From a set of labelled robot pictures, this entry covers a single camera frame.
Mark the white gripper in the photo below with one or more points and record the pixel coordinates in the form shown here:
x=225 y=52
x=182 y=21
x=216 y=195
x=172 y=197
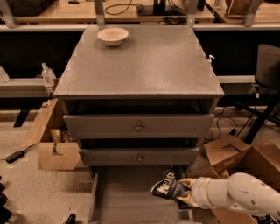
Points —
x=200 y=192

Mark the blue chip bag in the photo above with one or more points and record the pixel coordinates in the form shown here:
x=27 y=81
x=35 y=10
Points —
x=169 y=188

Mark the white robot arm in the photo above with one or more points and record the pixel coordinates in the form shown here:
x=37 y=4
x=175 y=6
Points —
x=240 y=192

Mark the grey middle drawer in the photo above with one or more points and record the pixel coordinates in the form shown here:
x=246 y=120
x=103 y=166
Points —
x=138 y=156

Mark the grey open bottom drawer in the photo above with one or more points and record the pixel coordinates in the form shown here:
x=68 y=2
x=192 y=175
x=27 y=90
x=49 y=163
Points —
x=122 y=195

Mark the grey wooden drawer cabinet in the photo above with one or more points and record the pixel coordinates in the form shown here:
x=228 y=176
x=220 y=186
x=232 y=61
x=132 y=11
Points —
x=157 y=70

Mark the grey top drawer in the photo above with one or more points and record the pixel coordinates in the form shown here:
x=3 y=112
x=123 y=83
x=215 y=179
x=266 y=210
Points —
x=138 y=126

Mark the cardboard box on right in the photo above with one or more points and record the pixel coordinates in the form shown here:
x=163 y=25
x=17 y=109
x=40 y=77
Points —
x=229 y=154

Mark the cardboard box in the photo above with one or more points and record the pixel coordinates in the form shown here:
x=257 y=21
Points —
x=51 y=156
x=229 y=154

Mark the white pump dispenser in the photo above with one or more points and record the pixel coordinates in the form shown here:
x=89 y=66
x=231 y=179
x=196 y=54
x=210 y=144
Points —
x=211 y=58

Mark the cardboard box on left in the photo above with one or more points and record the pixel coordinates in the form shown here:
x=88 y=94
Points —
x=51 y=156

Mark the black office chair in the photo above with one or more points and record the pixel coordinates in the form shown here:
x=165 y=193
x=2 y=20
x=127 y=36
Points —
x=267 y=77

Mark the white ceramic bowl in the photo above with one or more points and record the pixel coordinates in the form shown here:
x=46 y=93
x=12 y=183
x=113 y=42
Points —
x=112 y=36

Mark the black power adapter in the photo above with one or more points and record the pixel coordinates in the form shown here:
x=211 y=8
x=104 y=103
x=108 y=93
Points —
x=18 y=154

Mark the clear plastic bottle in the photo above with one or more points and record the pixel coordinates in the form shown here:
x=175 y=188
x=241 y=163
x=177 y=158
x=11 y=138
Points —
x=48 y=74

